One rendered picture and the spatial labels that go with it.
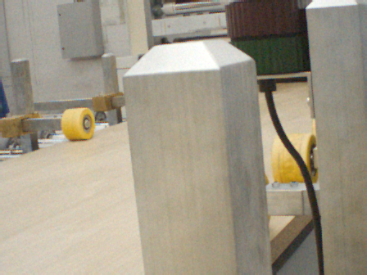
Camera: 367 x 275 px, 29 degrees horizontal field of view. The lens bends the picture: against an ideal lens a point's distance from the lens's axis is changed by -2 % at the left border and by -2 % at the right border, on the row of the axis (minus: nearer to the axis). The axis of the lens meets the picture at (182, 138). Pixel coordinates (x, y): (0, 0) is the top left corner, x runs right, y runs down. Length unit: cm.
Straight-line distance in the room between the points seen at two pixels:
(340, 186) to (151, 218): 25
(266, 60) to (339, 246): 13
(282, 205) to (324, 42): 37
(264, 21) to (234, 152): 24
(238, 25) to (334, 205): 13
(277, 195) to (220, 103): 59
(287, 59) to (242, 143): 24
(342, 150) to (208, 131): 26
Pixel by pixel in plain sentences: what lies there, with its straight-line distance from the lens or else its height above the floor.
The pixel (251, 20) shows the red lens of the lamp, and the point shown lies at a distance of 47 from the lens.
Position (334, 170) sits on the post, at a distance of 48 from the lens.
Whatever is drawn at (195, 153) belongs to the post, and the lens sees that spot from 23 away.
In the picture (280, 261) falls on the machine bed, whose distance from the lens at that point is 103.
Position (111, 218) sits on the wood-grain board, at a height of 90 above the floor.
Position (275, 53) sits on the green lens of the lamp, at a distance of 47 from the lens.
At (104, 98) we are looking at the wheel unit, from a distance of 229.
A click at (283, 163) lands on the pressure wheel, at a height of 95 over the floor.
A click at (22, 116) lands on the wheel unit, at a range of 193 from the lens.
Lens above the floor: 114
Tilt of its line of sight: 8 degrees down
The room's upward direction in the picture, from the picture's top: 6 degrees counter-clockwise
